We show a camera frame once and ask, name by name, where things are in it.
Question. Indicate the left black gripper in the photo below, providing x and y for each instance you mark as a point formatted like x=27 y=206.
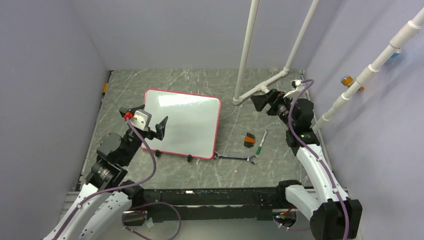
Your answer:
x=160 y=128

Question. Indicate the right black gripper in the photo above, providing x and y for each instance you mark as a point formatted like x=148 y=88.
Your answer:
x=277 y=98

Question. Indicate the green whiteboard marker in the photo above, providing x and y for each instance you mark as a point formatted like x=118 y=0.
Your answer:
x=262 y=142

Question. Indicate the pink framed whiteboard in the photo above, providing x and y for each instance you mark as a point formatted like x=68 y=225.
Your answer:
x=192 y=125

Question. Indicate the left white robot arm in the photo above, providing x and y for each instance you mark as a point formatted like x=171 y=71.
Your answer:
x=105 y=195

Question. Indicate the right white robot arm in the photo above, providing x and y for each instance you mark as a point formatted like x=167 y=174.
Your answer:
x=332 y=214

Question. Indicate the silver open end wrench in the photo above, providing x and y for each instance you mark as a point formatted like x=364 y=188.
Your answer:
x=249 y=159

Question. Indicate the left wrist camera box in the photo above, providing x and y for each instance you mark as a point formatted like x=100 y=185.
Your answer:
x=141 y=119

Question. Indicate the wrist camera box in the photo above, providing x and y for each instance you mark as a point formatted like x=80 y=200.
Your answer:
x=297 y=86
x=141 y=119

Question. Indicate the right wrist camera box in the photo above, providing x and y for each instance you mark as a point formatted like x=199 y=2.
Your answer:
x=297 y=86

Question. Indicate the orange wall knob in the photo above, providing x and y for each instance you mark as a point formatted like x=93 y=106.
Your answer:
x=347 y=81

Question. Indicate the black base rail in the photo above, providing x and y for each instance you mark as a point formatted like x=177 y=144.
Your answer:
x=259 y=203

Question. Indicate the white pvc pipe frame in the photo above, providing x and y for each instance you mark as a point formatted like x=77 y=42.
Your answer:
x=330 y=39

